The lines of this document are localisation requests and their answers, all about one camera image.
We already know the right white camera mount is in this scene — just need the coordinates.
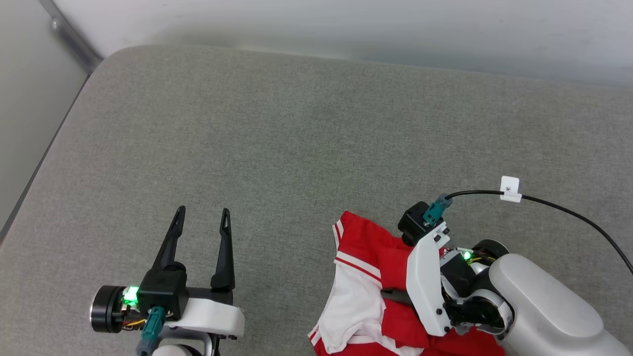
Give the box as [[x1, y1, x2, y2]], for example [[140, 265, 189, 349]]
[[407, 222, 452, 337]]

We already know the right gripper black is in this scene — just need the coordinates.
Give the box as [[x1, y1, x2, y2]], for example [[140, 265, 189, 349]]
[[381, 240, 510, 305]]

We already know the camera cable teal plug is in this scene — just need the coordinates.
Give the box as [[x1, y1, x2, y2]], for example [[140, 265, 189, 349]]
[[136, 307, 166, 356], [423, 190, 633, 275]]

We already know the dark grey wall baseboard strip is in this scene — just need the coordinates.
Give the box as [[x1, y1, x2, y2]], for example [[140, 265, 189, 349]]
[[40, 0, 104, 75]]

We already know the right camera cable teal plug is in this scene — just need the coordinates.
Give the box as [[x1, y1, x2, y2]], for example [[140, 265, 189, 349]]
[[423, 190, 633, 275]]

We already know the white paper cable tag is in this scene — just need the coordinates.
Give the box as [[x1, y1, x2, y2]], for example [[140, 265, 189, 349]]
[[500, 176, 521, 203]]

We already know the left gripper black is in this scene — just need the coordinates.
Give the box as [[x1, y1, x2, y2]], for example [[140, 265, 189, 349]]
[[90, 206, 236, 333]]

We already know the red and white basketball jersey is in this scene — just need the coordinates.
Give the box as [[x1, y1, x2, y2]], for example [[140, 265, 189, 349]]
[[308, 210, 505, 356]]

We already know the left camera cable teal plug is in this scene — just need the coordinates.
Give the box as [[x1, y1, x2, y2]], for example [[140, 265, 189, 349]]
[[136, 307, 166, 356]]

